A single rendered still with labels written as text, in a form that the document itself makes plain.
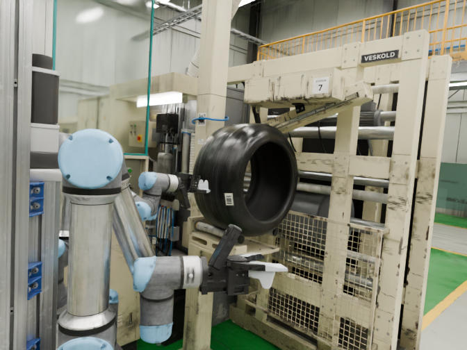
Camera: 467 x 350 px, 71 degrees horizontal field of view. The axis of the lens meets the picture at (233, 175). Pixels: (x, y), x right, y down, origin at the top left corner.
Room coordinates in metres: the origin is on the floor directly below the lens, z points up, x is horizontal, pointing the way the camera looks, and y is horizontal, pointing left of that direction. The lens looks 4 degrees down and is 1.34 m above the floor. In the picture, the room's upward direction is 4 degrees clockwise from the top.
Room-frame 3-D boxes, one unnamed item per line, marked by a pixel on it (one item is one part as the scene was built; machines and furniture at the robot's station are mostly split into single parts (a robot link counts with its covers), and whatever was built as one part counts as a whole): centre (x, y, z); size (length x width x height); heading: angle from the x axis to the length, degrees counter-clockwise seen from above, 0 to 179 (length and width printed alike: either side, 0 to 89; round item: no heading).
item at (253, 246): (1.83, -0.03, 0.80); 0.37 x 0.36 x 0.02; 135
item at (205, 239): (1.73, 0.06, 0.84); 0.36 x 0.09 x 0.06; 45
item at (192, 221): (1.95, 0.09, 0.90); 0.40 x 0.03 x 0.10; 135
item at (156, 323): (0.76, 0.16, 0.94); 0.11 x 0.08 x 0.11; 17
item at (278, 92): (1.95, -0.33, 1.71); 0.61 x 0.25 x 0.15; 45
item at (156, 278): (0.74, 0.16, 1.04); 0.11 x 0.08 x 0.09; 107
